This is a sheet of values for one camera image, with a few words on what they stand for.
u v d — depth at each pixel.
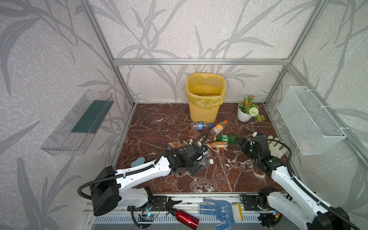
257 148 0.63
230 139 0.94
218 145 0.91
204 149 0.68
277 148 0.93
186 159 0.58
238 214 0.71
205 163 0.84
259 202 0.66
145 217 0.72
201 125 1.00
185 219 0.66
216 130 1.01
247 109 0.99
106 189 0.40
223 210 0.72
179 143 0.91
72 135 0.63
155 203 0.73
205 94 1.08
